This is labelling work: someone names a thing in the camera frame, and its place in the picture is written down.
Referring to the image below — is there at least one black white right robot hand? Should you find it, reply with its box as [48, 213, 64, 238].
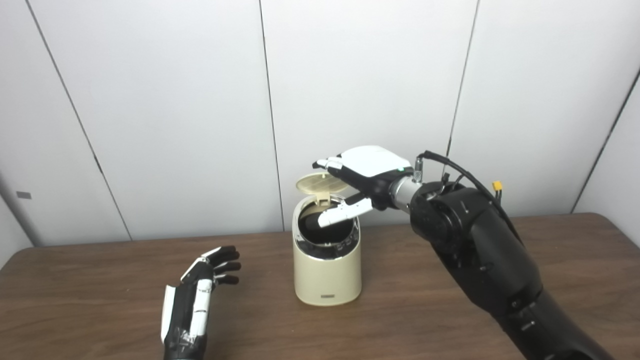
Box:
[312, 145, 415, 229]

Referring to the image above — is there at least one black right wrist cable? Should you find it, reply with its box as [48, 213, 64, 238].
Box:
[415, 150, 523, 246]

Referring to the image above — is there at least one round cream bin lid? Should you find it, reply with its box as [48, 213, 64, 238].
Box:
[295, 171, 351, 201]

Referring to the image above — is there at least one cream-colored bin body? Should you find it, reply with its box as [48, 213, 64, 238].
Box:
[292, 192, 362, 307]

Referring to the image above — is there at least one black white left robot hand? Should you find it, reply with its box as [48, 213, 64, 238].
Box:
[160, 245, 242, 360]

